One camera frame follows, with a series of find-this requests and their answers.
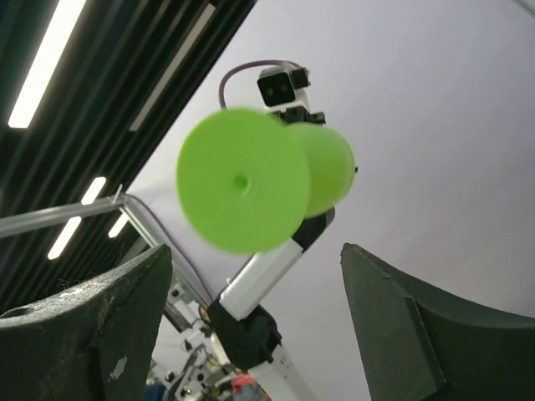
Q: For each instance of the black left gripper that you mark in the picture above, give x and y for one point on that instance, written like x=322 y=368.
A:
x=299 y=114

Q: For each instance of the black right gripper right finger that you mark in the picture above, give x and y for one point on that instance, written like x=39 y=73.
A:
x=419 y=342

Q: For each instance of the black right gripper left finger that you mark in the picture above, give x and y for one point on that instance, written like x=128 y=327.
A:
x=93 y=341

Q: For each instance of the green wine glass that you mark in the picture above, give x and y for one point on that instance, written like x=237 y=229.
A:
x=245 y=180

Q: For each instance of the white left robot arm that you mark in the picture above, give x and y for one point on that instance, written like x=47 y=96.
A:
x=246 y=332

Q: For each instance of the ceiling light strips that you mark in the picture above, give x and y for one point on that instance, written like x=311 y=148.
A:
x=125 y=72

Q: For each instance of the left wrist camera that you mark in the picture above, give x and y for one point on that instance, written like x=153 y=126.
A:
x=280 y=84

